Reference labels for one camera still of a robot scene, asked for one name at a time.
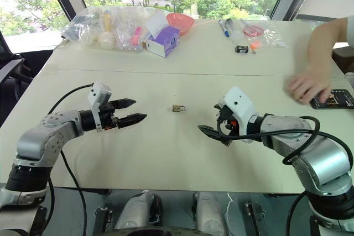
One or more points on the clear plastic bag pile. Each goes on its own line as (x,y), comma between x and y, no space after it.
(91,26)

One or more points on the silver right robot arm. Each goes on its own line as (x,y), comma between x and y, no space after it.
(312,150)

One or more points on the purple tissue box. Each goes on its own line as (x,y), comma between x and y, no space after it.
(164,41)

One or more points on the blue marker pen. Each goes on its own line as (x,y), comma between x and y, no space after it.
(224,28)

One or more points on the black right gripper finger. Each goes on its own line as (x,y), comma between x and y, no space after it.
(214,133)
(217,106)

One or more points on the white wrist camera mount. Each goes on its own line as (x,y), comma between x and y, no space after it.
(97,92)
(240,106)

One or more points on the pink plastic bowl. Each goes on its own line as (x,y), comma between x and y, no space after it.
(179,21)

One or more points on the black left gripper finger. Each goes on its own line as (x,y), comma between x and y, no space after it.
(124,102)
(131,120)

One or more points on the small brass padlock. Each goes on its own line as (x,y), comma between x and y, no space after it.
(178,108)

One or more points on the clear empty plastic bag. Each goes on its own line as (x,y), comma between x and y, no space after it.
(273,38)

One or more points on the silver robot leg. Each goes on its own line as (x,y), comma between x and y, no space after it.
(208,212)
(137,209)

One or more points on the black smartphone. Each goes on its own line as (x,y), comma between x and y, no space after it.
(338,99)

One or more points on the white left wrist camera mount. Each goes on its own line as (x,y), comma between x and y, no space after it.
(97,92)

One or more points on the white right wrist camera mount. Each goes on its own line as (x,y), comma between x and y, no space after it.
(240,106)

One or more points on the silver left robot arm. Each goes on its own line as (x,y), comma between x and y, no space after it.
(41,139)

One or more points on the pink item in bag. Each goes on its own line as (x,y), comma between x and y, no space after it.
(136,36)

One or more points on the yellow bottle in bag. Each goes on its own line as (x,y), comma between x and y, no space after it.
(107,34)

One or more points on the black office chair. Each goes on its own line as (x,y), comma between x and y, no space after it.
(11,67)

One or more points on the black metal bracket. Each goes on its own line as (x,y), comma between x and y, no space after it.
(255,218)
(103,216)

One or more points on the person's bare hand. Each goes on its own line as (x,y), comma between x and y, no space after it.
(309,84)

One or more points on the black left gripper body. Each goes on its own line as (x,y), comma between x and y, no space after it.
(108,115)

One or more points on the person's bare forearm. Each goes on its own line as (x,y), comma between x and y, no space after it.
(329,42)

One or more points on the small black box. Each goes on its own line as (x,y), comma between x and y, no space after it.
(241,49)

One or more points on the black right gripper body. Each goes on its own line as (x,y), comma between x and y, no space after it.
(225,120)

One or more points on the orange small item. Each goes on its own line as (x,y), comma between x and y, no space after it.
(255,46)

